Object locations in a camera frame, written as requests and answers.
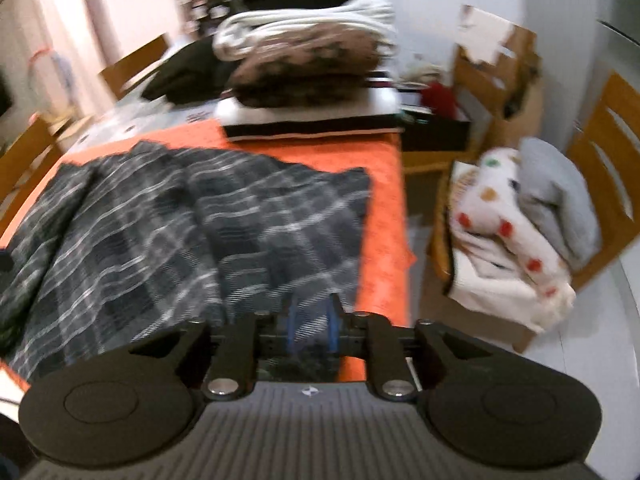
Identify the black storage box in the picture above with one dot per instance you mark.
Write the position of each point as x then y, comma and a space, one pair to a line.
435, 132

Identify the white folded garment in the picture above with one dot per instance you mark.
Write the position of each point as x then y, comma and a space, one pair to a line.
260, 22

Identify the cardboard box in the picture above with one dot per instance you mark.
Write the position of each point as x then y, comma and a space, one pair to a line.
520, 105

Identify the orange patterned mat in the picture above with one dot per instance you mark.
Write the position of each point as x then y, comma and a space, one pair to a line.
385, 240

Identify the white paper sheet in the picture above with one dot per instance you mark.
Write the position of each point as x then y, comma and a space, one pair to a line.
487, 30

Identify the black folded garment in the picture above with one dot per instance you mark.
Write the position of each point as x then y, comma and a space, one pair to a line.
190, 75

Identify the red item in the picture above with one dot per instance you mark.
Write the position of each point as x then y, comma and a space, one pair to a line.
440, 97

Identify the grey folded cloth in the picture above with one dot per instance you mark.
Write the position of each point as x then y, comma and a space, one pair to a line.
555, 190

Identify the checked leaf print tablecloth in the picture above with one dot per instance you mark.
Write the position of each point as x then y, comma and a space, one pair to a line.
140, 117

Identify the brown patterned folded garment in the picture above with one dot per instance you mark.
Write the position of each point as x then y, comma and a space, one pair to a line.
300, 65

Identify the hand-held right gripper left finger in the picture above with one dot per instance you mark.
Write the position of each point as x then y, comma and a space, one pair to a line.
291, 325

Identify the white polka dot cloth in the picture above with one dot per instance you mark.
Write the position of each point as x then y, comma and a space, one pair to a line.
500, 210

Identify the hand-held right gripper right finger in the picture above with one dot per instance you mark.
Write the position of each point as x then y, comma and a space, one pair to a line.
332, 325

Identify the grey plaid garment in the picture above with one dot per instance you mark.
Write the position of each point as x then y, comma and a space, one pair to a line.
175, 240

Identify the wooden chair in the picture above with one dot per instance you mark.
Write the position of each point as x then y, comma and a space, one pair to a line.
425, 162
610, 160
127, 67
25, 160

